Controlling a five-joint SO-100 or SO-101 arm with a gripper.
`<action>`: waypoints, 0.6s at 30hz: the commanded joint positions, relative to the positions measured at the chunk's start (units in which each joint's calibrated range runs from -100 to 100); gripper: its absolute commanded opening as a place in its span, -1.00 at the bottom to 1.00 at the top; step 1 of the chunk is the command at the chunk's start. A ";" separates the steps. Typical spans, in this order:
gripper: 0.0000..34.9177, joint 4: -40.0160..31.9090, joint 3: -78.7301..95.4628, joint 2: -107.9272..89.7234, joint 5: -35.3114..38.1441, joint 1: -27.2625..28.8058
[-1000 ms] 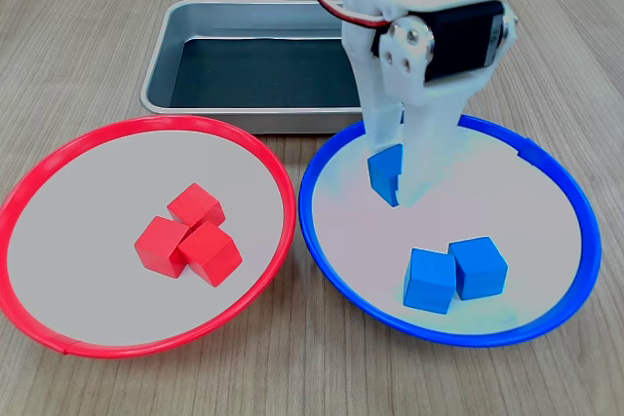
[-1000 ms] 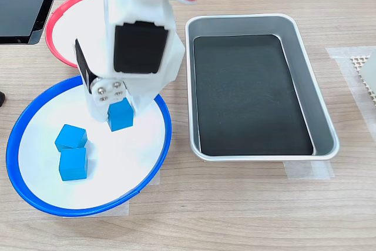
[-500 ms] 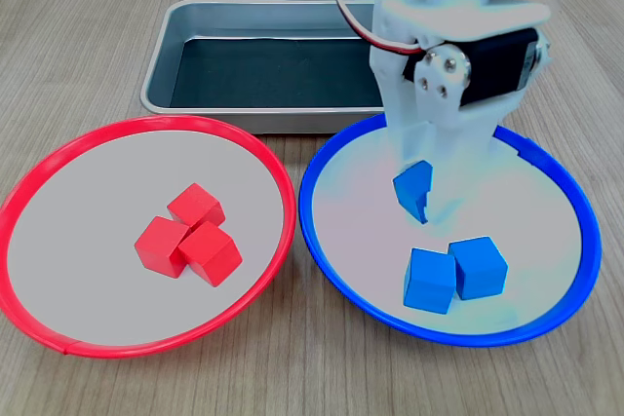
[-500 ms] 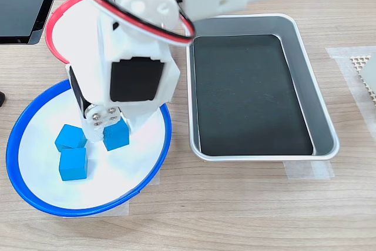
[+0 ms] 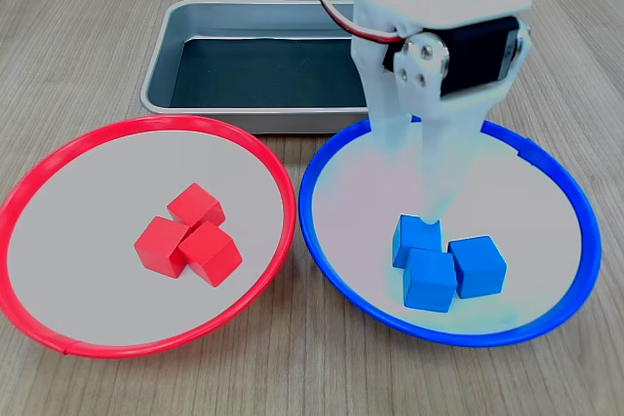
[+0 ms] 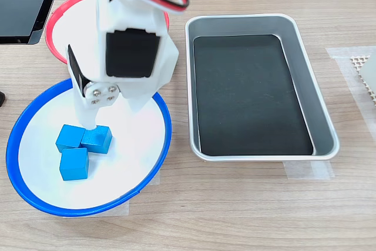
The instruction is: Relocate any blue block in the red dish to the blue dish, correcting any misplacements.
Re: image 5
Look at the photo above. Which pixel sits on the blue cube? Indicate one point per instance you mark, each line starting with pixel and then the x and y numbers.
pixel 429 284
pixel 412 240
pixel 480 270

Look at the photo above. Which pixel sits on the blue-rimmed white plate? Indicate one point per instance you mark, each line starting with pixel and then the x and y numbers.
pixel 526 221

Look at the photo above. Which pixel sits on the black tray mat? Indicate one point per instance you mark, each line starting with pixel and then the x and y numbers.
pixel 268 75

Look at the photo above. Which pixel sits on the red cube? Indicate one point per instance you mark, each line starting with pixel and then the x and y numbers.
pixel 212 255
pixel 158 248
pixel 197 204

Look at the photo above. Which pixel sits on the steel tray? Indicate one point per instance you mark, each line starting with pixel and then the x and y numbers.
pixel 158 85

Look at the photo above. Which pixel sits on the red-rimmed white plate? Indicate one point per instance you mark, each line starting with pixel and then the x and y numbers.
pixel 73 192

